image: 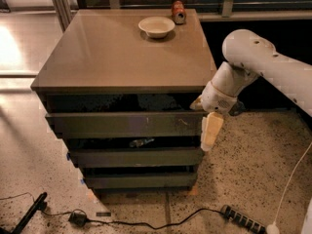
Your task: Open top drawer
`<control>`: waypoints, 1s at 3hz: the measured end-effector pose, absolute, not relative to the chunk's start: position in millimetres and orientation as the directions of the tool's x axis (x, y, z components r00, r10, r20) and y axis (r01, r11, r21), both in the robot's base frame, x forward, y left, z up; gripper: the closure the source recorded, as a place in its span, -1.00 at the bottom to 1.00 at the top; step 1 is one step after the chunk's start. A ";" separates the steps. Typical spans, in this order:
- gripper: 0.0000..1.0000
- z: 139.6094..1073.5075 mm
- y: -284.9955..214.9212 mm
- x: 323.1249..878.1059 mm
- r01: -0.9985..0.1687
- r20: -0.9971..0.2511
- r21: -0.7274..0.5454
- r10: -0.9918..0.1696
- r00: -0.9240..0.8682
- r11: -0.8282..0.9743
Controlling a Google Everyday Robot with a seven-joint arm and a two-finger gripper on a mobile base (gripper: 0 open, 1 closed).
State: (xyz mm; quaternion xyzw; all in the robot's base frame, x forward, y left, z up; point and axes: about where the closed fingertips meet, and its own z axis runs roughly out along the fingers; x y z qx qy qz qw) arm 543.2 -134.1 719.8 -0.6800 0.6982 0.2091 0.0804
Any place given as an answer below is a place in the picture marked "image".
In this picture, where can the orange soda can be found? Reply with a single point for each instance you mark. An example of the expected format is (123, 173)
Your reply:
(178, 12)

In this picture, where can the brown drawer cabinet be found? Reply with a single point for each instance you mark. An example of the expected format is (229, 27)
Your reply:
(104, 63)

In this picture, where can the white bowl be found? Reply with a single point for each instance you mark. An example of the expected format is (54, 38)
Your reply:
(156, 27)

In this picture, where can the black power strip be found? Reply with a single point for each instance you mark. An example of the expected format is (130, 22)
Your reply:
(242, 220)

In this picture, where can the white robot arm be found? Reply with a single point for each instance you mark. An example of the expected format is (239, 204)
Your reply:
(248, 57)

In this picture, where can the black stand leg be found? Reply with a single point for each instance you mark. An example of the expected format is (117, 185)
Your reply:
(39, 204)

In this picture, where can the drawer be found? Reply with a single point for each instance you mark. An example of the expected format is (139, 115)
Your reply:
(141, 181)
(136, 157)
(126, 124)

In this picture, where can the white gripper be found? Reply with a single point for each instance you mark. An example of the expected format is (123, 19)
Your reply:
(216, 99)

